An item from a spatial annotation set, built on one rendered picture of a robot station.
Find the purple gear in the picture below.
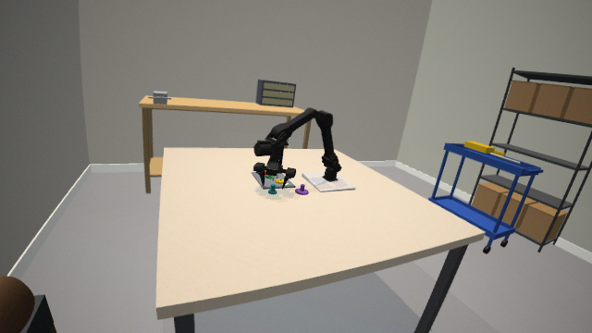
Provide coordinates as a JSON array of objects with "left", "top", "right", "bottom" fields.
[{"left": 295, "top": 184, "right": 309, "bottom": 195}]

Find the teal gear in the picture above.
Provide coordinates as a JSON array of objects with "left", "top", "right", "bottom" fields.
[{"left": 268, "top": 184, "right": 277, "bottom": 195}]

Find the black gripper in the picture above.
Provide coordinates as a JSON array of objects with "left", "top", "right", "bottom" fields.
[{"left": 253, "top": 155, "right": 296, "bottom": 190}]

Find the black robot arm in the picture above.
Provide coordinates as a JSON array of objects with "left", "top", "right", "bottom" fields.
[{"left": 253, "top": 107, "right": 342, "bottom": 182}]

